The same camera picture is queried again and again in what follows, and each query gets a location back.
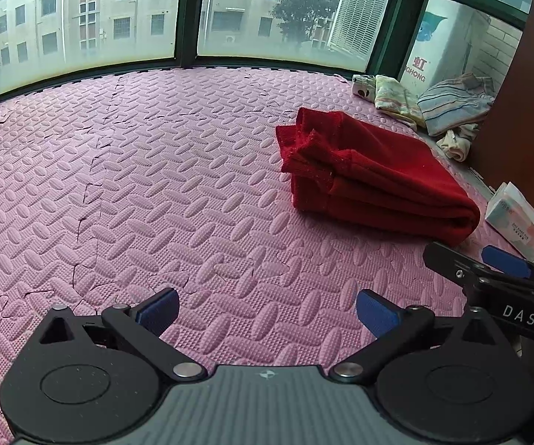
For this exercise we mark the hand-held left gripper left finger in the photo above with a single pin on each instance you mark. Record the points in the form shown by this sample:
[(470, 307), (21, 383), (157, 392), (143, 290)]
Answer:
[(158, 311)]

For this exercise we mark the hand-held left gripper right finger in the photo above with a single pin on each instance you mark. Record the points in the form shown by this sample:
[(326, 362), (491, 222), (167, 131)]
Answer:
[(378, 315)]

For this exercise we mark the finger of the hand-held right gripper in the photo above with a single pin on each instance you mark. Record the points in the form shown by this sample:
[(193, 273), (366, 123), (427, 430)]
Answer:
[(508, 262), (447, 260)]

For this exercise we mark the red pants with gold embroidery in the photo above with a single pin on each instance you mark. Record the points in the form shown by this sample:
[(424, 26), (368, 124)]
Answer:
[(378, 181)]

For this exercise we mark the white tissue pack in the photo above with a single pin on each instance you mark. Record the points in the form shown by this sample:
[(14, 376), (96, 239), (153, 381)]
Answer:
[(517, 220)]

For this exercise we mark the cream white cloth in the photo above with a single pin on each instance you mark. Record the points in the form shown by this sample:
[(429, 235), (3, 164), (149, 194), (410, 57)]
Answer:
[(457, 141)]

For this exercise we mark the pink foam floor mat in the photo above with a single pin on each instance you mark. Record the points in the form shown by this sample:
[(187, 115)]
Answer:
[(178, 185)]

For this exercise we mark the blue striped shirt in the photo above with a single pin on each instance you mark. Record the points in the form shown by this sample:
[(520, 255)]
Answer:
[(457, 104)]

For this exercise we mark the pastel striped cloth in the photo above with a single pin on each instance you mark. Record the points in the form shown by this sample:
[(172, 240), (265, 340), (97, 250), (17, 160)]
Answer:
[(396, 99)]

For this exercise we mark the small white printed cloth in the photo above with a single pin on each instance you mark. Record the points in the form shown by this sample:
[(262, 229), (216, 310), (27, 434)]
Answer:
[(364, 87)]

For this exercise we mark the white printed board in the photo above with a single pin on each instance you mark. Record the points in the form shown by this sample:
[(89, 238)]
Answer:
[(434, 41)]

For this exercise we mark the white air conditioner unit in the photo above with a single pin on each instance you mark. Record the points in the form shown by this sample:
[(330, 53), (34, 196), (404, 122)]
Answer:
[(362, 14)]

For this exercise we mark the green tree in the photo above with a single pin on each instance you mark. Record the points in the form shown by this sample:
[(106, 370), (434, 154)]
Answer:
[(304, 14)]

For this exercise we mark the grey apartment building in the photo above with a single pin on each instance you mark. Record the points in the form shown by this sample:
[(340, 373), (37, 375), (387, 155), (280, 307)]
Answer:
[(109, 9)]

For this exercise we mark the dark green window frame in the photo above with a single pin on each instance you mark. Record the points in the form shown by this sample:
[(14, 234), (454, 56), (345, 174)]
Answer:
[(185, 14)]

